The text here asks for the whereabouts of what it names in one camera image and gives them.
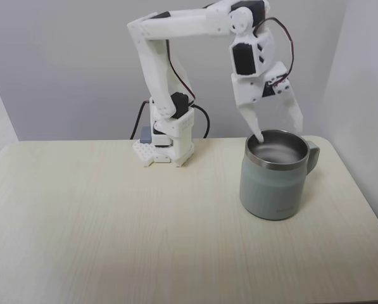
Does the red black servo wire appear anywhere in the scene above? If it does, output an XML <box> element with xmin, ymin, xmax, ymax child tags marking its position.
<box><xmin>165</xmin><ymin>39</ymin><xmax>197</xmax><ymax>104</ymax></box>
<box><xmin>254</xmin><ymin>17</ymin><xmax>295</xmax><ymax>88</ymax></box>

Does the black power cable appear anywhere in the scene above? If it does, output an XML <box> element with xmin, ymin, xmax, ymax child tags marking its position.
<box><xmin>192</xmin><ymin>105</ymin><xmax>211</xmax><ymax>139</ymax></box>
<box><xmin>129</xmin><ymin>100</ymin><xmax>151</xmax><ymax>141</ymax></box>

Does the grey table clamp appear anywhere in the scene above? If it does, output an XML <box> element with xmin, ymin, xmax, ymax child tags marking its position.
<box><xmin>139</xmin><ymin>126</ymin><xmax>153</xmax><ymax>144</ymax></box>

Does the grey steel mug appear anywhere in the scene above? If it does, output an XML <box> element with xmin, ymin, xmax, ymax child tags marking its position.
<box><xmin>239</xmin><ymin>129</ymin><xmax>321</xmax><ymax>221</ymax></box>

